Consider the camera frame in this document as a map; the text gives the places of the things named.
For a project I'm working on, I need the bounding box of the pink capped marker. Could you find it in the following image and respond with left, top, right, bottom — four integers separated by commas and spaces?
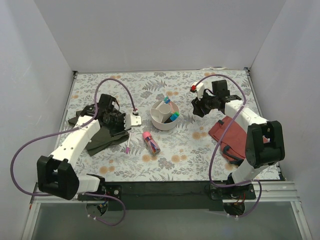
125, 132, 132, 154

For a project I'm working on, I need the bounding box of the blue black highlighter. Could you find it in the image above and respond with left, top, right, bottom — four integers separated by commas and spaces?
164, 113, 179, 124

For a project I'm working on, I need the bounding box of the orange pink pen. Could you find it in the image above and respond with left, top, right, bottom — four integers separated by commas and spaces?
169, 102, 176, 114

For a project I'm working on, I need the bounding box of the white round organizer container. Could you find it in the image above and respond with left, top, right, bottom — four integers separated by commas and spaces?
150, 100, 182, 131

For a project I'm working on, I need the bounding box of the pink lid pencil jar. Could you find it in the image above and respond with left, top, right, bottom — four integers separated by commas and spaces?
142, 131, 161, 155

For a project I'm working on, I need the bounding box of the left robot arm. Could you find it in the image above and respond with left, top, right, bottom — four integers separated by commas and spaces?
36, 94, 129, 200

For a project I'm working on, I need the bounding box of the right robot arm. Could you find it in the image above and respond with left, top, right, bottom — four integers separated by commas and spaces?
190, 79, 285, 199

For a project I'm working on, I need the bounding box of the dark green cloth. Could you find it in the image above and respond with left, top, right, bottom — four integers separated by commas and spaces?
67, 104, 130, 157

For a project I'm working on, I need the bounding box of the floral table mat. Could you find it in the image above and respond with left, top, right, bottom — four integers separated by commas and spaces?
66, 70, 258, 182

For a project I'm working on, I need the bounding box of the red cloth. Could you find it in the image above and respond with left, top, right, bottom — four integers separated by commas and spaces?
208, 116, 247, 166

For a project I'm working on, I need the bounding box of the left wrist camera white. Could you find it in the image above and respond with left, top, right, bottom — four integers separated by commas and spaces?
124, 110, 142, 130

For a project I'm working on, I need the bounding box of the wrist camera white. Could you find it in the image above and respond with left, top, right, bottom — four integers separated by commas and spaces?
124, 110, 142, 130
190, 81, 205, 100

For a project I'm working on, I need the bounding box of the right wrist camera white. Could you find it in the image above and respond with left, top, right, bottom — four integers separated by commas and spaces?
190, 81, 205, 100

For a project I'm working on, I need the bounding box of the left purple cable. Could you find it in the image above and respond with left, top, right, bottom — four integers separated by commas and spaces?
10, 78, 140, 227

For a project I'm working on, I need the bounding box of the purple cable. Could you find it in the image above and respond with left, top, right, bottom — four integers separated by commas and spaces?
10, 78, 140, 227
197, 74, 263, 219

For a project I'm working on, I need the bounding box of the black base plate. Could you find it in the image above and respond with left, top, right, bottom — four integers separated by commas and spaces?
77, 181, 257, 211

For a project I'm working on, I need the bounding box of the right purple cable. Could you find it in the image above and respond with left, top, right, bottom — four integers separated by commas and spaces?
197, 74, 263, 219

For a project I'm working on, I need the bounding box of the aluminium front rail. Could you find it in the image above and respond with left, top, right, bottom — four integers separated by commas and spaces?
22, 181, 312, 240

